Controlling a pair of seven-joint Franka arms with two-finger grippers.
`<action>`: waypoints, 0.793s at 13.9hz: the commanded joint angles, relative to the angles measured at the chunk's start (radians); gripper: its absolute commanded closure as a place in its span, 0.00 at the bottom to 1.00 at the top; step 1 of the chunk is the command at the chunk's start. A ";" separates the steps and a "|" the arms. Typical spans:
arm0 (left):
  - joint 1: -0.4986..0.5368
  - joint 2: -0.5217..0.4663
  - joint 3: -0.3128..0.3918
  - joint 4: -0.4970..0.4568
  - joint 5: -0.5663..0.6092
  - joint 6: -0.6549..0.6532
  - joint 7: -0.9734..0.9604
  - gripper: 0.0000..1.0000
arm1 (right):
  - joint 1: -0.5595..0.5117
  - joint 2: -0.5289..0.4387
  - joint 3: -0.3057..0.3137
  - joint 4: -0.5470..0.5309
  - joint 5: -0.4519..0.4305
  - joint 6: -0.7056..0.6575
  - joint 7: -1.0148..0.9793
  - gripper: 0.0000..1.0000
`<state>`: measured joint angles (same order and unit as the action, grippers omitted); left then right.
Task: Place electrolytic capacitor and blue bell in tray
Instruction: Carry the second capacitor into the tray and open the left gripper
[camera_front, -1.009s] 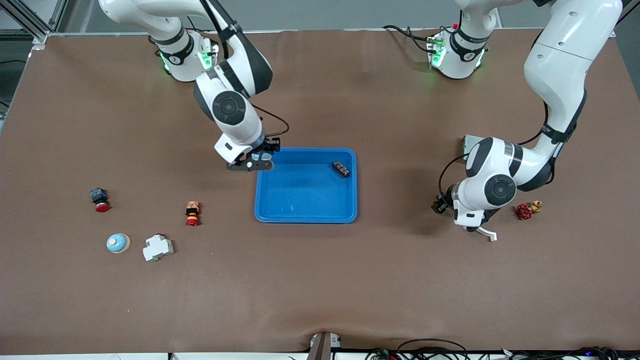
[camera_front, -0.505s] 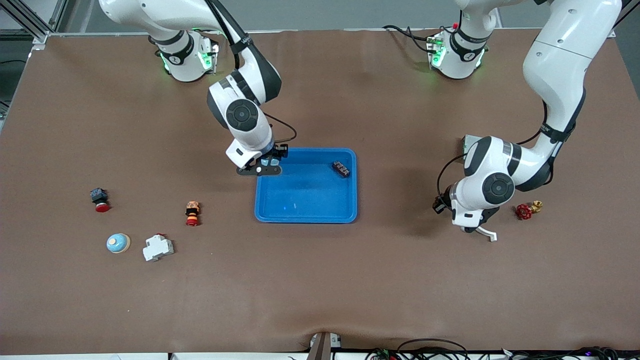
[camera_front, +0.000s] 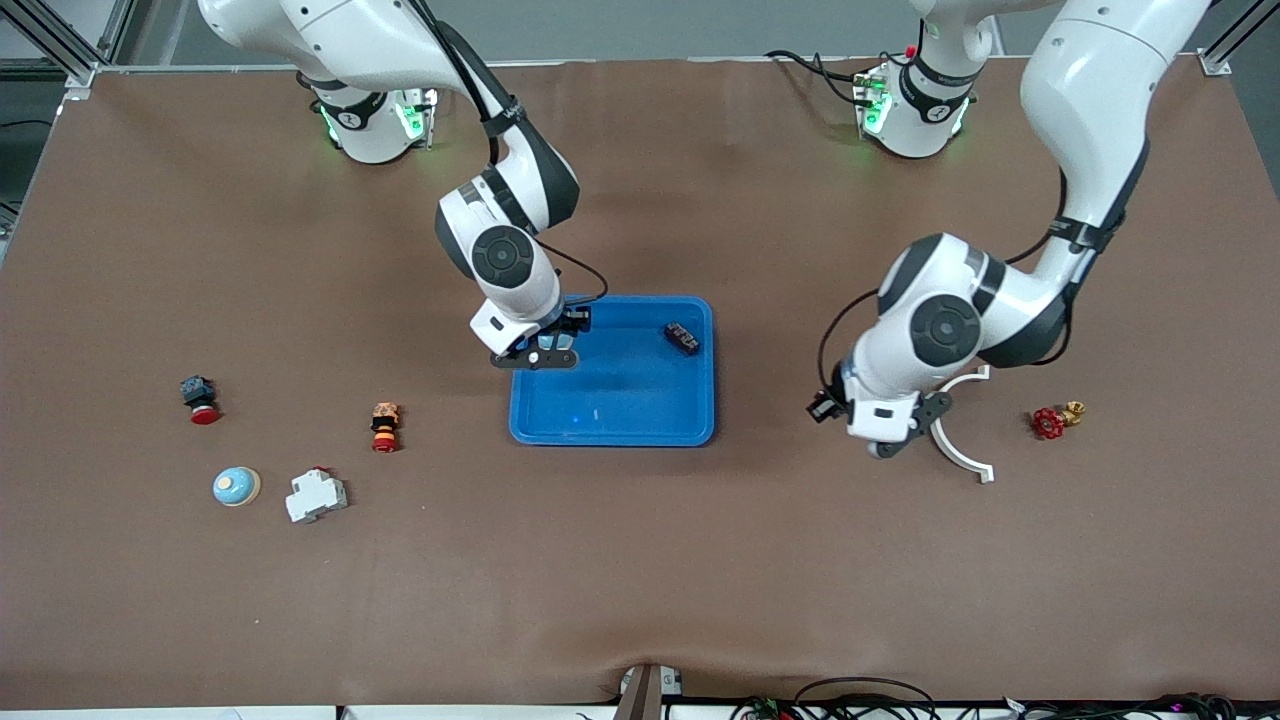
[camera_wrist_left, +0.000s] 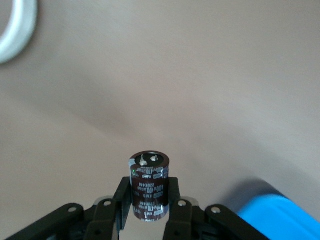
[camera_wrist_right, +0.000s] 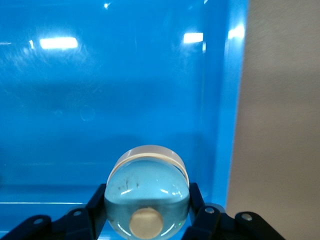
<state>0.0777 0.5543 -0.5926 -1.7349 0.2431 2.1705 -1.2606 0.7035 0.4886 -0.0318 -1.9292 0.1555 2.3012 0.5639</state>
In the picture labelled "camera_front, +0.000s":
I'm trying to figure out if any white curved plastic bracket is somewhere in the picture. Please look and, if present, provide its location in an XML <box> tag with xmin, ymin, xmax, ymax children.
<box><xmin>928</xmin><ymin>364</ymin><xmax>997</xmax><ymax>485</ymax></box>

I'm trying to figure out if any aluminium frame profile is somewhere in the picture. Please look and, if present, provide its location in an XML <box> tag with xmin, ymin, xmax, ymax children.
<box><xmin>1198</xmin><ymin>0</ymin><xmax>1280</xmax><ymax>77</ymax></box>

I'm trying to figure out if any metal mount post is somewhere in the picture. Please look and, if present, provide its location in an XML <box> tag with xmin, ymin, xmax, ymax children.
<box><xmin>615</xmin><ymin>663</ymin><xmax>686</xmax><ymax>720</ymax></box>

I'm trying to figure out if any brass valve with red handle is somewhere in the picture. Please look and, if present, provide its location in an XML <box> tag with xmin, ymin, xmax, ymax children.
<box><xmin>1031</xmin><ymin>400</ymin><xmax>1088</xmax><ymax>442</ymax></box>

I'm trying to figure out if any black cable loop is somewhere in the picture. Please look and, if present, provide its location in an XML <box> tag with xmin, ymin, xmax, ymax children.
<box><xmin>793</xmin><ymin>676</ymin><xmax>939</xmax><ymax>720</ymax></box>

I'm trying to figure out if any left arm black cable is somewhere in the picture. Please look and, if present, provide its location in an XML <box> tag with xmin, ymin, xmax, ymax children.
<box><xmin>817</xmin><ymin>168</ymin><xmax>1069</xmax><ymax>401</ymax></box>

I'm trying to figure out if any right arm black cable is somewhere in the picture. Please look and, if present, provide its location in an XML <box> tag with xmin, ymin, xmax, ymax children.
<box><xmin>405</xmin><ymin>0</ymin><xmax>610</xmax><ymax>306</ymax></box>

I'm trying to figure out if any red emergency stop button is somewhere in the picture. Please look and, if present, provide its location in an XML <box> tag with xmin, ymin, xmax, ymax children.
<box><xmin>180</xmin><ymin>375</ymin><xmax>223</xmax><ymax>426</ymax></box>

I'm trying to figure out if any blue plastic tray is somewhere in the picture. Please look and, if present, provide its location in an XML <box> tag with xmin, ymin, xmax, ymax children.
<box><xmin>508</xmin><ymin>294</ymin><xmax>717</xmax><ymax>448</ymax></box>

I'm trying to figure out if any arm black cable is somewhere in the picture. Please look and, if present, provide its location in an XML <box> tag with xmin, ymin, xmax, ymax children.
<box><xmin>817</xmin><ymin>168</ymin><xmax>1069</xmax><ymax>401</ymax></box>
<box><xmin>405</xmin><ymin>0</ymin><xmax>610</xmax><ymax>306</ymax></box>

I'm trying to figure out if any black base cable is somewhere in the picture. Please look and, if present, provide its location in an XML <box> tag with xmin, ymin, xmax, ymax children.
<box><xmin>764</xmin><ymin>48</ymin><xmax>863</xmax><ymax>107</ymax></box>

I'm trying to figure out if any black cable bundle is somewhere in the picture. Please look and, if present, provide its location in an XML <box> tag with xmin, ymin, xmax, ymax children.
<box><xmin>1000</xmin><ymin>692</ymin><xmax>1280</xmax><ymax>720</ymax></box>

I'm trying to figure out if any white circuit breaker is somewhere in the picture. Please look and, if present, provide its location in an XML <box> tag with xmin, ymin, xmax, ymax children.
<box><xmin>285</xmin><ymin>466</ymin><xmax>350</xmax><ymax>525</ymax></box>

